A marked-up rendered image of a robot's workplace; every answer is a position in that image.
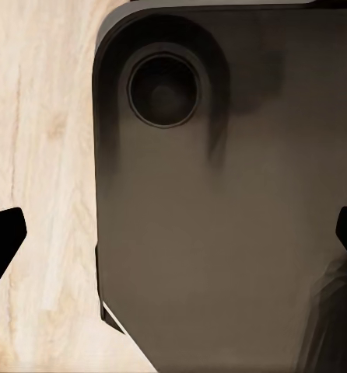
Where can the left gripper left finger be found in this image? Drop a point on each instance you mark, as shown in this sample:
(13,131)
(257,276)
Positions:
(13,231)

